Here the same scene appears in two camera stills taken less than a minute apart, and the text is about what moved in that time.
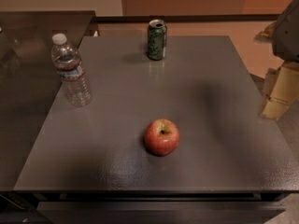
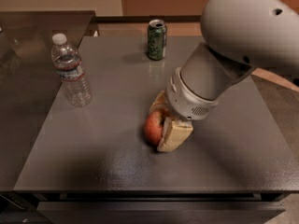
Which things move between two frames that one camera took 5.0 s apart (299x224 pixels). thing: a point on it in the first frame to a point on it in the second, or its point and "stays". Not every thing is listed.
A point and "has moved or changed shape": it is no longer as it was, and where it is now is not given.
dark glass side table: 29,80 stays
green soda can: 157,39 stays
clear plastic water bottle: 70,69 stays
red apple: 162,137 has moved or changed shape
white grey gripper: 287,36 to 183,103
